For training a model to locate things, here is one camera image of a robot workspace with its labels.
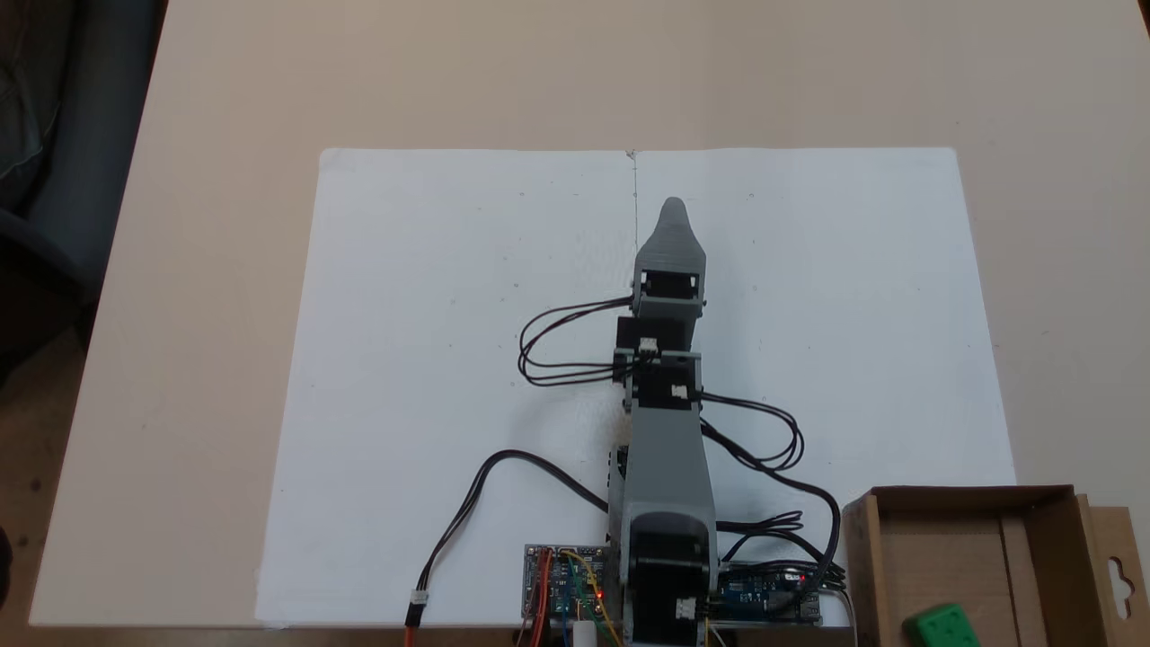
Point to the brown cardboard box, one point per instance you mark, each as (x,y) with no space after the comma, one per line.
(1033,557)

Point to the blue circuit board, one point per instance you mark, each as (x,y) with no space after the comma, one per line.
(773,598)

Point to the dark office chair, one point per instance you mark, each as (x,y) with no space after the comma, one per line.
(54,180)

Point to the white plastic connector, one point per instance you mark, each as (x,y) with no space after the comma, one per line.
(585,633)

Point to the grey circuit board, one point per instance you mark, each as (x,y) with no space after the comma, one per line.
(561,584)

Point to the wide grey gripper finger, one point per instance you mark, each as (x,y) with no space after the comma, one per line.
(675,229)

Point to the white paper sheet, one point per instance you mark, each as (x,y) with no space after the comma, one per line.
(853,314)
(431,359)

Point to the person's foot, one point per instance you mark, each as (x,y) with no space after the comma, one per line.
(4,566)

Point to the green dice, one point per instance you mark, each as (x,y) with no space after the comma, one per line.
(942,627)

